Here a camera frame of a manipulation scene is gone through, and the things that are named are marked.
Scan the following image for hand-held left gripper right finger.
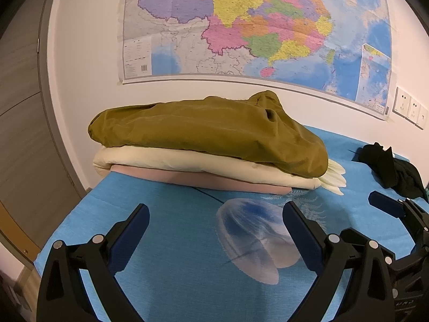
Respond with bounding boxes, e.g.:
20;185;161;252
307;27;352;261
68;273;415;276
282;201;396;322

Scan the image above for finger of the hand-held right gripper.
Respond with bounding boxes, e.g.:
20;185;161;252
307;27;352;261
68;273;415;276
368;191;429;242
385;238;429;273

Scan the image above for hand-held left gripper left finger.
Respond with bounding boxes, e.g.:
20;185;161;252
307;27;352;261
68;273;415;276
36;203;150;322

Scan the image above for olive green jacket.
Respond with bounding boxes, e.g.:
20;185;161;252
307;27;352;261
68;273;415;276
87;90;329;178

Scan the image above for black garment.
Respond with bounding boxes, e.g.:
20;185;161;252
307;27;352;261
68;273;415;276
352;142;426;198

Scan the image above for blue jellyfish printed bed sheet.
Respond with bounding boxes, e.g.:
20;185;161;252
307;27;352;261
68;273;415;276
34;124;429;322

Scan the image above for cream folded cloth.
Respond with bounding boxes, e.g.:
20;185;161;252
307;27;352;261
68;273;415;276
92;146;347;196

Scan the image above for pink folded cloth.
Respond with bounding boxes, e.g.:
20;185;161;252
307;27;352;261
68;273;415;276
109;164;292;196

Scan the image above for grey wooden wardrobe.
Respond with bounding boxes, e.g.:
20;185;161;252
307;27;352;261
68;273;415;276
0;0;89;265

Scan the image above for white wall network plate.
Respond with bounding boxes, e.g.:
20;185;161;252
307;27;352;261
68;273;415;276
416;105;429;130

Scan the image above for white wall socket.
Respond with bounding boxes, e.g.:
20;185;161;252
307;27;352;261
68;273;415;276
393;86;411;115
406;96;422;123

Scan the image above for colourful wall map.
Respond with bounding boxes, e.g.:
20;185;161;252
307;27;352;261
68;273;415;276
116;0;398;121

